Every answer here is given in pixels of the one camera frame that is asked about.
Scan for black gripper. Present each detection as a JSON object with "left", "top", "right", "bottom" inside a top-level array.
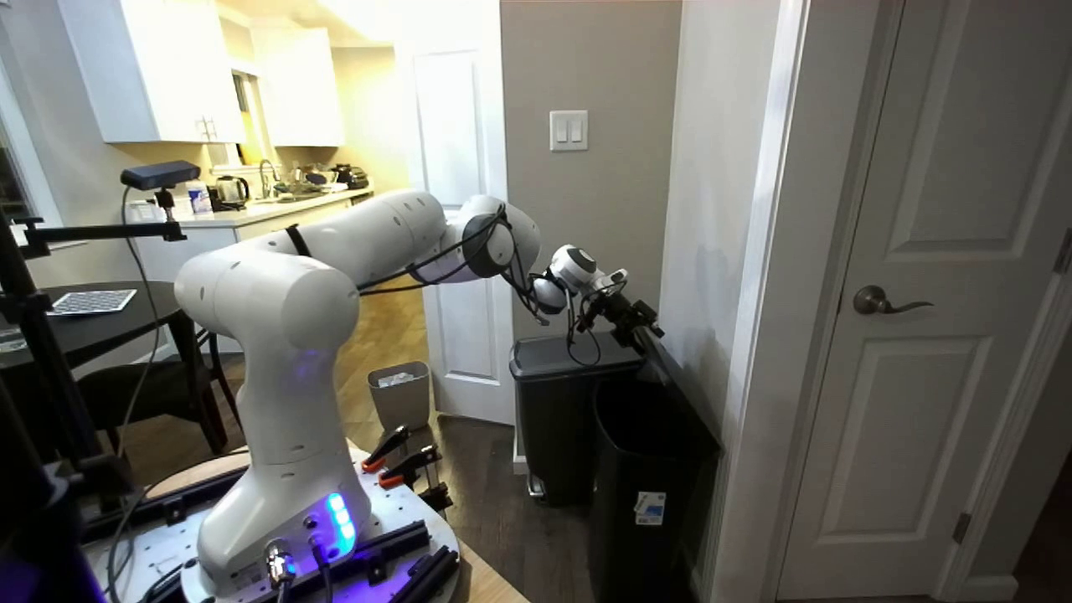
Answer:
[{"left": 580, "top": 267, "right": 662, "bottom": 349}]

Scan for black plastic trash bin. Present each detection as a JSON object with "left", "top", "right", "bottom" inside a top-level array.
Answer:
[{"left": 590, "top": 342, "right": 719, "bottom": 603}]

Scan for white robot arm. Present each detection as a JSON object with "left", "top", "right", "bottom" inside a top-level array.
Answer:
[{"left": 175, "top": 192, "right": 656, "bottom": 600}]

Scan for grey step trash can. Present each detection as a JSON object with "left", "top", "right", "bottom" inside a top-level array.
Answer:
[{"left": 509, "top": 331, "right": 638, "bottom": 507}]

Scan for small grey cardboard box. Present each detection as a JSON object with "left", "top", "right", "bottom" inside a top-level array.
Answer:
[{"left": 369, "top": 361, "right": 428, "bottom": 428}]

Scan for black orange clamp upper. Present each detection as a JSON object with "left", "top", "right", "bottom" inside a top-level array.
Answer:
[{"left": 361, "top": 427, "right": 409, "bottom": 472}]

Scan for black orange clamp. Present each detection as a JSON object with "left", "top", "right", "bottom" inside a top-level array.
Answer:
[
  {"left": 378, "top": 445, "right": 438, "bottom": 490},
  {"left": 361, "top": 427, "right": 409, "bottom": 472}
]

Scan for black orange clamp lower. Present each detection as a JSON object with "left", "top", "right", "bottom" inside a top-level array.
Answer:
[{"left": 378, "top": 445, "right": 438, "bottom": 490}]

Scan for white panel door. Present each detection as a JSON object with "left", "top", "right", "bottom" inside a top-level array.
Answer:
[{"left": 390, "top": 44, "right": 520, "bottom": 428}]

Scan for white kitchen cabinets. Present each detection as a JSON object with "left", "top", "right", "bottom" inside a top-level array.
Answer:
[{"left": 57, "top": 0, "right": 346, "bottom": 148}]

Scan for dark table with chair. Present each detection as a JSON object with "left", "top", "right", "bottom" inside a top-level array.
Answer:
[{"left": 0, "top": 280, "right": 229, "bottom": 461}]

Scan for white wall light switch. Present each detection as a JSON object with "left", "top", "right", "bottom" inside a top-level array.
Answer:
[{"left": 549, "top": 110, "right": 590, "bottom": 155}]

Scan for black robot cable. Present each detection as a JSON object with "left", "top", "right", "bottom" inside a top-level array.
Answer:
[{"left": 281, "top": 211, "right": 540, "bottom": 297}]

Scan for grey door with handle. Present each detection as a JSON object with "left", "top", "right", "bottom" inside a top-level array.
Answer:
[{"left": 777, "top": 0, "right": 1072, "bottom": 600}]

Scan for black camera on stand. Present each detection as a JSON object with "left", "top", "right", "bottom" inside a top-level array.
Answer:
[{"left": 120, "top": 162, "right": 200, "bottom": 242}]

